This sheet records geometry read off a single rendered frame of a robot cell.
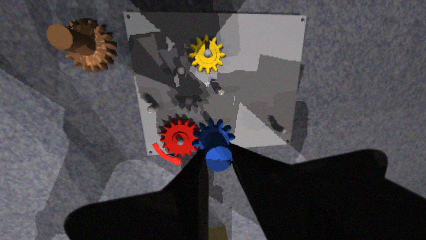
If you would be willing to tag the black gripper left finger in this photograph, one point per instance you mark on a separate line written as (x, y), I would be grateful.
(180, 211)

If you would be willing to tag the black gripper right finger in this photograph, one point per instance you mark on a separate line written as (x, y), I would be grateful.
(279, 192)

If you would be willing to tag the yellow gear with black stripe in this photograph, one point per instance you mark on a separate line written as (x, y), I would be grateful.
(201, 60)

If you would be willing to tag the blue gear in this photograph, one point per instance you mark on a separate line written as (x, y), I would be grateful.
(215, 140)

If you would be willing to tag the orange-brown gear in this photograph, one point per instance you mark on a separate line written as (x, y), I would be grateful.
(86, 42)

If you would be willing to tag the red gear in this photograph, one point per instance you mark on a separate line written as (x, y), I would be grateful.
(176, 130)

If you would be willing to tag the red curved arrow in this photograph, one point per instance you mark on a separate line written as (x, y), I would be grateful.
(176, 160)

